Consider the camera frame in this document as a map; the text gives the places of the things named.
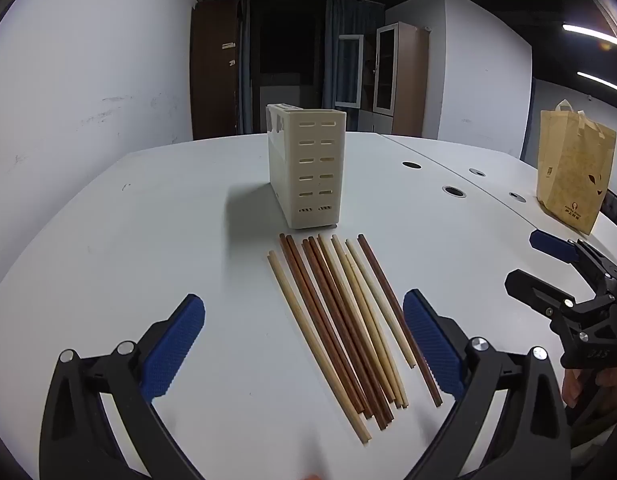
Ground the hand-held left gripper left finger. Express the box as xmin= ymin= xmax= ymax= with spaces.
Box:
xmin=38 ymin=293 xmax=207 ymax=480

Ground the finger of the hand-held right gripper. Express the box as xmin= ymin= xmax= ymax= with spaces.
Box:
xmin=530 ymin=230 xmax=617 ymax=289
xmin=505 ymin=269 xmax=577 ymax=319

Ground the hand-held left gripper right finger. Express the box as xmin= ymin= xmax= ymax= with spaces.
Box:
xmin=403 ymin=288 xmax=573 ymax=480

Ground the cream plastic utensil holder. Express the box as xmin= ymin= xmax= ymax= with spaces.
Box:
xmin=266 ymin=103 xmax=347 ymax=231

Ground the person's right forearm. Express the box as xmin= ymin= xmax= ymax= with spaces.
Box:
xmin=569 ymin=375 xmax=617 ymax=450

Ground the person's right hand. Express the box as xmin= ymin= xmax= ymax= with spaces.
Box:
xmin=562 ymin=368 xmax=610 ymax=409

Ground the brown paper bag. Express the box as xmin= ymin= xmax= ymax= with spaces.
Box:
xmin=535 ymin=100 xmax=617 ymax=236

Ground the ceiling strip light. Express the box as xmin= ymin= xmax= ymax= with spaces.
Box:
xmin=561 ymin=22 xmax=617 ymax=44
xmin=577 ymin=71 xmax=617 ymax=95

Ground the wooden glass-door cabinet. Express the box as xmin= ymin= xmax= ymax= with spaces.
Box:
xmin=373 ymin=21 xmax=430 ymax=137

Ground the white window sash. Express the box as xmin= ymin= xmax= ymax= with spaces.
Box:
xmin=335 ymin=33 xmax=365 ymax=109

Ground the dark brown wooden door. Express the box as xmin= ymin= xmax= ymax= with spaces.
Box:
xmin=190 ymin=0 xmax=240 ymax=141

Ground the blue curtain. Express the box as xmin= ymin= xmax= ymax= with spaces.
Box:
xmin=235 ymin=0 xmax=253 ymax=136
xmin=323 ymin=0 xmax=386 ymax=109

